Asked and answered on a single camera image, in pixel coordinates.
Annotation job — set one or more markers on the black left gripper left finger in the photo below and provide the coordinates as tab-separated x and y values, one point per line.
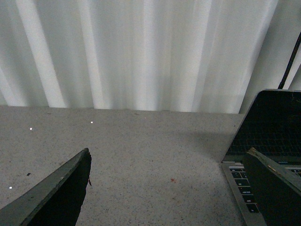
54	201

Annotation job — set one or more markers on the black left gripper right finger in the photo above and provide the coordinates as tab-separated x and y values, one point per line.
277	190

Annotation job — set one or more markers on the grey laptop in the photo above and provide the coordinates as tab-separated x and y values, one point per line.
272	126

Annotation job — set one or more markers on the white curtain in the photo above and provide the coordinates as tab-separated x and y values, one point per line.
208	56

